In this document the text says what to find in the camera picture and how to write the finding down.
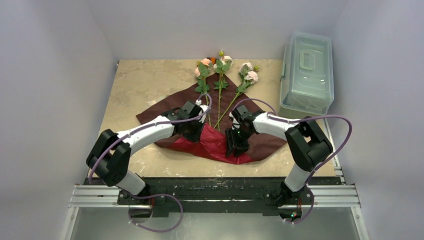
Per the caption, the clear plastic storage box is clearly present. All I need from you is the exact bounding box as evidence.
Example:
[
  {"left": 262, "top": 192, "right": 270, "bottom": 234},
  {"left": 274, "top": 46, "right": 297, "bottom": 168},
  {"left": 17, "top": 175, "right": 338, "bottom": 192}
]
[{"left": 278, "top": 32, "right": 335, "bottom": 116}]

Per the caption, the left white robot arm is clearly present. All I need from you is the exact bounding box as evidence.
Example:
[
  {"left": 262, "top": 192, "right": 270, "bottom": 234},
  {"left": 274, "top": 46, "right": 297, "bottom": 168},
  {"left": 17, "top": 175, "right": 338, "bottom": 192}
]
[{"left": 86, "top": 100, "right": 210, "bottom": 205}]

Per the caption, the peach flower stem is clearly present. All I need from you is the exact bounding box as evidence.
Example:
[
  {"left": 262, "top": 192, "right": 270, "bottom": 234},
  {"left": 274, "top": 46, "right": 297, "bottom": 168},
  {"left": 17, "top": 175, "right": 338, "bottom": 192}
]
[{"left": 194, "top": 58, "right": 214, "bottom": 127}]

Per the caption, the dark red wrapping paper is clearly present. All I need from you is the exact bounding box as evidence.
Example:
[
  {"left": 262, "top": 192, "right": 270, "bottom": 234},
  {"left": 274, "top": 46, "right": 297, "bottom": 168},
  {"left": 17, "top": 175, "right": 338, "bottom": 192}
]
[{"left": 136, "top": 77, "right": 287, "bottom": 165}]

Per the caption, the pale pink flower stem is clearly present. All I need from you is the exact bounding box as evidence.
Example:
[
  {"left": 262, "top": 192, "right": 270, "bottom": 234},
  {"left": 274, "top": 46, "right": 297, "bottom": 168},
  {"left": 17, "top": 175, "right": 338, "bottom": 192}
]
[{"left": 213, "top": 62, "right": 260, "bottom": 130}]

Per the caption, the orange black small clip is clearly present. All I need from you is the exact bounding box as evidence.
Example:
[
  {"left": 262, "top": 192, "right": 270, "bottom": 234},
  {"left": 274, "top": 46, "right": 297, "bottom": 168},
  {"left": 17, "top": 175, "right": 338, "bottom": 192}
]
[{"left": 207, "top": 57, "right": 217, "bottom": 64}]

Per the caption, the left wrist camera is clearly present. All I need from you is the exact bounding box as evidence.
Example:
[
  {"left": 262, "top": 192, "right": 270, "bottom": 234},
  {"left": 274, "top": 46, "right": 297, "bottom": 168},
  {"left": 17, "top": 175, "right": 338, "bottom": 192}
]
[{"left": 195, "top": 99, "right": 209, "bottom": 124}]

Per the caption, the white flower stem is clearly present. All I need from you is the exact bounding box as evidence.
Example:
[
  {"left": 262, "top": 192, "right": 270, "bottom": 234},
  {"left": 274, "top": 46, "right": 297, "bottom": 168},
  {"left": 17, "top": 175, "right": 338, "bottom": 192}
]
[{"left": 213, "top": 50, "right": 233, "bottom": 131}]

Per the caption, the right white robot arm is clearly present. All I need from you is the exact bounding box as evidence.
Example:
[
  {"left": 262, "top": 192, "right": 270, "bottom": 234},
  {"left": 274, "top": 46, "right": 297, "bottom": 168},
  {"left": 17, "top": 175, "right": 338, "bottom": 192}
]
[{"left": 225, "top": 104, "right": 333, "bottom": 207}]

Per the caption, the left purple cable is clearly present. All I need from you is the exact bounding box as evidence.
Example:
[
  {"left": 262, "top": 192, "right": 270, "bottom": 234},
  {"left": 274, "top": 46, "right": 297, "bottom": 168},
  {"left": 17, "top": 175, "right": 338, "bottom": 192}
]
[{"left": 87, "top": 93, "right": 214, "bottom": 233}]

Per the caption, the aluminium rail frame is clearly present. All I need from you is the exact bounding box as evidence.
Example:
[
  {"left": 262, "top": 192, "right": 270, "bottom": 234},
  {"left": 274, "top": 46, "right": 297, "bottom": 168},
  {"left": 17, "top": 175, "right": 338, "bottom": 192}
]
[{"left": 69, "top": 177, "right": 360, "bottom": 219}]

